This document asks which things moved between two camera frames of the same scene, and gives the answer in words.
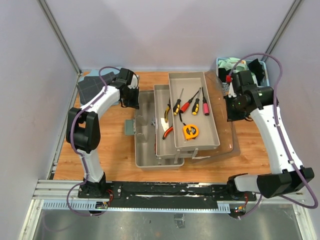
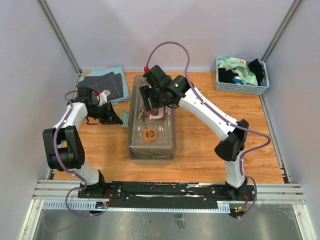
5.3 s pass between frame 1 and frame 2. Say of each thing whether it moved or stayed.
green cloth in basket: stayed
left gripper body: moved
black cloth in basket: stayed
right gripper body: moved
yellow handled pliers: moved
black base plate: stayed
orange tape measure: moved
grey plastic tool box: moved
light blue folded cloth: stayed
